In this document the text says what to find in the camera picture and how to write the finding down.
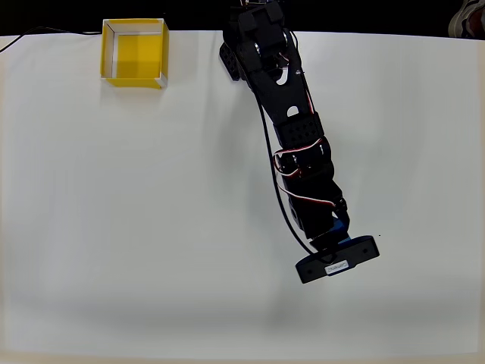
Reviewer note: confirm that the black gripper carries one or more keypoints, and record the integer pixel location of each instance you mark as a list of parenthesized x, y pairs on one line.
[(311, 224)]

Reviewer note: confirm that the blue cube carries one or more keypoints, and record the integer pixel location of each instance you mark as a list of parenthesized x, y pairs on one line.
[(338, 228)]

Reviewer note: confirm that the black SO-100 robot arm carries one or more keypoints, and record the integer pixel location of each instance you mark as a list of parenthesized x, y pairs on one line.
[(280, 91)]

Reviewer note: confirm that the yellow open cardboard box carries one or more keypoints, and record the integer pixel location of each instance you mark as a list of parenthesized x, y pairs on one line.
[(138, 81)]

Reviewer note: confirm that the black webcam with white label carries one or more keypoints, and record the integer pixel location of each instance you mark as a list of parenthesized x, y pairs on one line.
[(358, 252)]

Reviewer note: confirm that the white and red sneaker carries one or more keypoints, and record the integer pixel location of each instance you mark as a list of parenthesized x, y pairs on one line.
[(464, 21)]

